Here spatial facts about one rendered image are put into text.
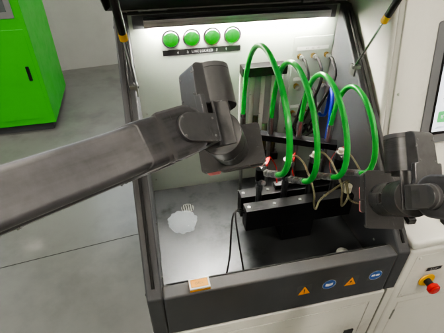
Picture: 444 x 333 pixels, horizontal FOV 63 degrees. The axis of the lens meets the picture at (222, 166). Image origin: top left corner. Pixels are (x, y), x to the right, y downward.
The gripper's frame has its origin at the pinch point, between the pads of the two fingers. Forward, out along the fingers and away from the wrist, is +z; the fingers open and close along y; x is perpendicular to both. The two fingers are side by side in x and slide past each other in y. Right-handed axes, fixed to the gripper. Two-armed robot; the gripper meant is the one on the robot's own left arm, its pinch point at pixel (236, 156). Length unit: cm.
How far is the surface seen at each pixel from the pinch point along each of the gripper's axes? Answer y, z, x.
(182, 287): 20.6, 23.5, 24.8
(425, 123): -52, 46, -7
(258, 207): -0.2, 41.8, 8.4
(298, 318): -6, 47, 42
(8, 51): 175, 171, -146
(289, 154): -10.1, 12.8, -0.6
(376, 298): -29, 52, 40
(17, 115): 198, 206, -108
